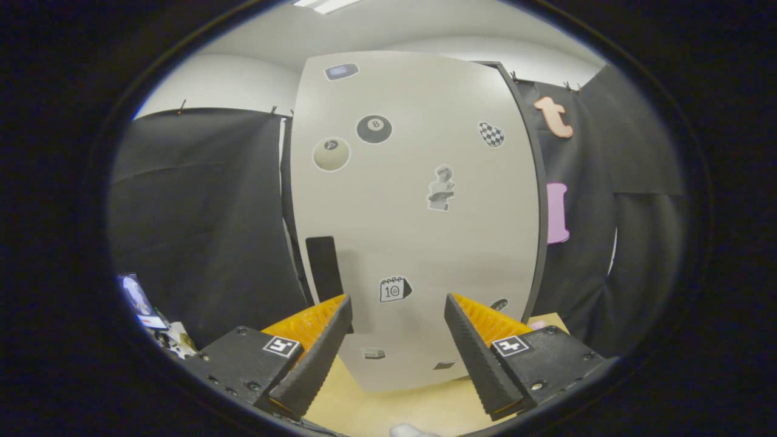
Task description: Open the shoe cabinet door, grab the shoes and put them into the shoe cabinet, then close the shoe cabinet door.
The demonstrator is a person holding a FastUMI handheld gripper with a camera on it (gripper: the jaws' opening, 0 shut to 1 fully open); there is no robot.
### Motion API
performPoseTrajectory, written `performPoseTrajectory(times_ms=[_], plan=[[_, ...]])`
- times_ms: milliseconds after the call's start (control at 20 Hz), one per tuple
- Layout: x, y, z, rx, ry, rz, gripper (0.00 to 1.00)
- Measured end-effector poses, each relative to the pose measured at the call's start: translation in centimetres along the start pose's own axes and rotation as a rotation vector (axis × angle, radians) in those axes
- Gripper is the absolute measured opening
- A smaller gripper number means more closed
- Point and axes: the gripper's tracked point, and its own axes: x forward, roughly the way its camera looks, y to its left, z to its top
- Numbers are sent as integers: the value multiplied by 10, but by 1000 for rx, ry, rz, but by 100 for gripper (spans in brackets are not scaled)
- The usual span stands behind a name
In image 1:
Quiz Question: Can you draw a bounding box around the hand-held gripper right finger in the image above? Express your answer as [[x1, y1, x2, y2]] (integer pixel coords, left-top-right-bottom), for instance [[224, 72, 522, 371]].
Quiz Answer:
[[444, 293, 612, 422]]

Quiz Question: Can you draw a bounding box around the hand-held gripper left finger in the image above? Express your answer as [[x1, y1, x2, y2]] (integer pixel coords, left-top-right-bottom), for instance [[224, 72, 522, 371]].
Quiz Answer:
[[182, 294, 353, 422]]

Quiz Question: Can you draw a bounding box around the grey shoe cabinet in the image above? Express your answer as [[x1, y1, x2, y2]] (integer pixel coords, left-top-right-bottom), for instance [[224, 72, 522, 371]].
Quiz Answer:
[[280, 51, 551, 393]]

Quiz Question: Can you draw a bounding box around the black backdrop cloth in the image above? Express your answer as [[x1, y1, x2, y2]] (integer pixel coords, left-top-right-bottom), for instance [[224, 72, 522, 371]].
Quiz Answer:
[[108, 63, 688, 360]]

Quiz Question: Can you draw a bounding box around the blue printed package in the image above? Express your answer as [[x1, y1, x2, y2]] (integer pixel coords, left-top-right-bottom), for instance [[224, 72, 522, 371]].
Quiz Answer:
[[117, 273, 169, 331]]

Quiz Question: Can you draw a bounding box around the long ceiling light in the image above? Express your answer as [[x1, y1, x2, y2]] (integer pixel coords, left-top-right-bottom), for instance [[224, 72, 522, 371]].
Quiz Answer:
[[293, 0, 365, 15]]

